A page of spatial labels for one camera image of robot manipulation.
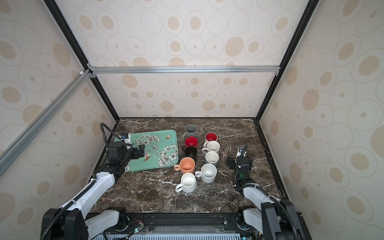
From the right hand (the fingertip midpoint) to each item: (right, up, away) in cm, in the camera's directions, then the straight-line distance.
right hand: (240, 155), depth 89 cm
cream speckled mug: (-19, -11, +1) cm, 22 cm away
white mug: (-16, +11, +13) cm, 23 cm away
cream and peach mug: (-32, -6, +3) cm, 32 cm away
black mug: (-30, +1, +3) cm, 30 cm away
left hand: (-58, +8, -5) cm, 59 cm away
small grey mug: (-16, -2, +2) cm, 16 cm away
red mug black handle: (-29, +8, +8) cm, 32 cm away
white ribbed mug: (-31, -16, -3) cm, 35 cm away
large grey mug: (-30, +15, +12) cm, 35 cm away
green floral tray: (-49, +2, +11) cm, 51 cm away
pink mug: (-16, +4, +6) cm, 18 cm away
